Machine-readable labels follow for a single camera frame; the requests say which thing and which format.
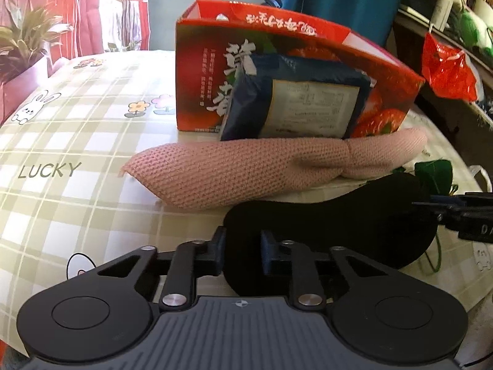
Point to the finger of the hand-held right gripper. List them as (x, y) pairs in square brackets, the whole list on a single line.
[(446, 212)]

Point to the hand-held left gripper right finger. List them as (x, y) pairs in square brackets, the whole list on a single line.
[(267, 256)]

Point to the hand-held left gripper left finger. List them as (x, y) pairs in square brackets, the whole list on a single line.
[(219, 250)]

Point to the black eye mask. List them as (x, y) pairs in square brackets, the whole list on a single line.
[(327, 216)]

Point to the red cardboard box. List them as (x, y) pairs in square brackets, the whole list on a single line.
[(200, 65)]

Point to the green fabric leaf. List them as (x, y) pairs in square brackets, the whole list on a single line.
[(433, 173)]

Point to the white plastic bag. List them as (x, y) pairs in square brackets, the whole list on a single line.
[(481, 173)]

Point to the pink knitted hat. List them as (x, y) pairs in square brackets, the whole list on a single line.
[(231, 169)]

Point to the red plastic bag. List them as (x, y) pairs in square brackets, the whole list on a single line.
[(446, 73)]

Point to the blue packet with label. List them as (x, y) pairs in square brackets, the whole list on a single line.
[(246, 92)]

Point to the white spray bottle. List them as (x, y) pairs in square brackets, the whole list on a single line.
[(443, 7)]

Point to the white brush holder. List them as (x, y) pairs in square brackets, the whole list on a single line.
[(484, 7)]

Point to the black case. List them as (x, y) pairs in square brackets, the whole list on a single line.
[(418, 2)]

